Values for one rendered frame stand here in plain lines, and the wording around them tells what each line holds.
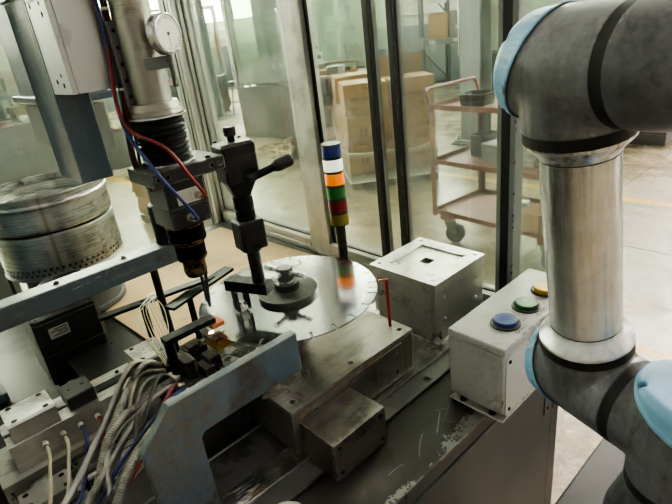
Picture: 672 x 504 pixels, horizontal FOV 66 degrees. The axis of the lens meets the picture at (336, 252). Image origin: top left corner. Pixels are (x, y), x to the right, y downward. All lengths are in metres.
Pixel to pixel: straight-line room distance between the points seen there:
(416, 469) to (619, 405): 0.32
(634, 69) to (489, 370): 0.55
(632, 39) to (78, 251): 1.25
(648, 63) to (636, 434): 0.42
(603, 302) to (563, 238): 0.10
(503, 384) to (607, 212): 0.39
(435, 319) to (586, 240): 0.51
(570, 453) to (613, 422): 1.28
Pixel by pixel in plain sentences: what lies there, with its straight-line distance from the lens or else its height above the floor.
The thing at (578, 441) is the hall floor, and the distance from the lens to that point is 2.06.
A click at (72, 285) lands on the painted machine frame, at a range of 1.00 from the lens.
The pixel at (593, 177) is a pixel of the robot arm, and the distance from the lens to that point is 0.61.
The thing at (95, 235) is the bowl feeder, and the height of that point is 0.98.
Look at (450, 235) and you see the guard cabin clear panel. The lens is 1.26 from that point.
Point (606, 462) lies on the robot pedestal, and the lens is 0.93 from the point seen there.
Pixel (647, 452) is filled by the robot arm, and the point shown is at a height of 0.91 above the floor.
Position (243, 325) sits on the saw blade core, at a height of 0.95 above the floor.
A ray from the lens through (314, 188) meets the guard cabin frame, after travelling 1.53.
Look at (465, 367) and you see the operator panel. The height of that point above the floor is 0.83.
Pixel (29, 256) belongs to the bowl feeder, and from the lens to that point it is 1.45.
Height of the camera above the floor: 1.39
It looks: 24 degrees down
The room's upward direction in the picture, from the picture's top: 7 degrees counter-clockwise
